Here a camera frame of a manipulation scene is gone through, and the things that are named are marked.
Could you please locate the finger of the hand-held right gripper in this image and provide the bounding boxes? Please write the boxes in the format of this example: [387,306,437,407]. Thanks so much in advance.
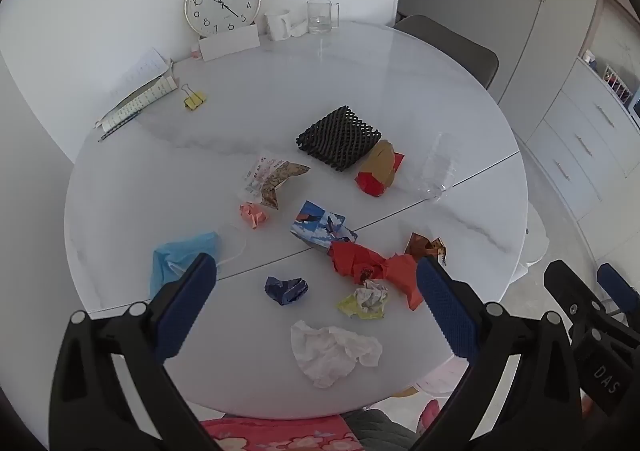
[596,263,640,317]
[544,260,621,339]

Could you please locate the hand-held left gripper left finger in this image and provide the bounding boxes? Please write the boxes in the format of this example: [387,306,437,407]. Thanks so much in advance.
[48,252,221,451]

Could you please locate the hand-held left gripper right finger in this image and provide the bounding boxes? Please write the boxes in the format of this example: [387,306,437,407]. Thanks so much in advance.
[415,256,583,451]

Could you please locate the blue face mask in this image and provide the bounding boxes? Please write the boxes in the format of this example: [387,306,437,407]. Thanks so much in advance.
[150,226,248,301]

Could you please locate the white plastic stool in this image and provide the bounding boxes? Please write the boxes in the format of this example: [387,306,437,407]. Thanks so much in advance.
[520,203,551,282]

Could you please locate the brown foil wrapper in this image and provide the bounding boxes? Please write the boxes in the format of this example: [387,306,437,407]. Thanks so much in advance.
[404,232,447,266]

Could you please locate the yellow-green crumpled wrapper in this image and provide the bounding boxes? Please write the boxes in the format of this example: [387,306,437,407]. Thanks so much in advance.
[337,279,389,321]

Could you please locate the red crumpled paper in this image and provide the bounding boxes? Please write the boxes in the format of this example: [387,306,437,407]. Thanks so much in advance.
[327,241,426,312]

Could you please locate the dark blue crumpled wrapper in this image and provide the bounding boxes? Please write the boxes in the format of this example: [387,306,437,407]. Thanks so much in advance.
[264,276,309,306]

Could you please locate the pink crumpled paper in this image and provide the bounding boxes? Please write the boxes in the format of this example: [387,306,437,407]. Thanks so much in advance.
[239,202,271,231]

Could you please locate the white crumpled tissue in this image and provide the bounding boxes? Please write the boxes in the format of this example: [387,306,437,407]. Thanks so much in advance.
[290,320,383,389]

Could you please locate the grey quilted pants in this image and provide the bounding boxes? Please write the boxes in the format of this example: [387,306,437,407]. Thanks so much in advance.
[345,408,418,451]

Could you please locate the clear plastic cup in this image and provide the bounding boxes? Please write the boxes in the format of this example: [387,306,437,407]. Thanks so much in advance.
[417,132,458,200]

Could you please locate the white drawer cabinet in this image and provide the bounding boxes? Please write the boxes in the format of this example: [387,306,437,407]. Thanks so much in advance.
[520,58,640,222]

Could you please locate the white receipt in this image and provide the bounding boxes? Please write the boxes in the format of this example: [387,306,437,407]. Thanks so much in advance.
[236,151,281,204]

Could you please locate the red floral blanket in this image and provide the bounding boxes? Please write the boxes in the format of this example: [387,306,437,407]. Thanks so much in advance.
[200,413,368,451]

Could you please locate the blue printed carton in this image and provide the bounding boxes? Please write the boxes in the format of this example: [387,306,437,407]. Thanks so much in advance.
[290,201,359,252]

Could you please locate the blue pen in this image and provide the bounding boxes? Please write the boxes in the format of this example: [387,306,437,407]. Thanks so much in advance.
[98,113,142,142]

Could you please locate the black foam net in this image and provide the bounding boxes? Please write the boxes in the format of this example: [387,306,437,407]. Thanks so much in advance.
[295,105,382,173]

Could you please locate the yellow binder clip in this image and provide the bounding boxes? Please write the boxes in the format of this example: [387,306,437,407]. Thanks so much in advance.
[181,84,208,110]

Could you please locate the grey chair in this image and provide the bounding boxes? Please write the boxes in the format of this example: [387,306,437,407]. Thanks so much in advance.
[392,14,500,92]

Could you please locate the grey tall cabinet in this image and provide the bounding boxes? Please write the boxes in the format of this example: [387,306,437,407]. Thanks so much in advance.
[396,0,608,144]

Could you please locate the white card box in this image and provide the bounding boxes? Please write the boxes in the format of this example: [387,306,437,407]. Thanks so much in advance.
[198,24,261,62]

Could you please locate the white mug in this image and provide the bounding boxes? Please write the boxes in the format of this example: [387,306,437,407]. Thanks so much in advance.
[264,9,293,41]

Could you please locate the glass mug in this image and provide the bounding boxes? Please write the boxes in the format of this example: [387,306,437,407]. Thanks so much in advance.
[306,0,341,35]

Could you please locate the pink wire rack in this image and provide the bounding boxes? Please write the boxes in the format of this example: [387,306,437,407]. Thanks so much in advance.
[600,63,626,99]

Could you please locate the round wall clock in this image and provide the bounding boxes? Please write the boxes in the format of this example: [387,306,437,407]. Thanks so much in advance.
[184,0,262,38]

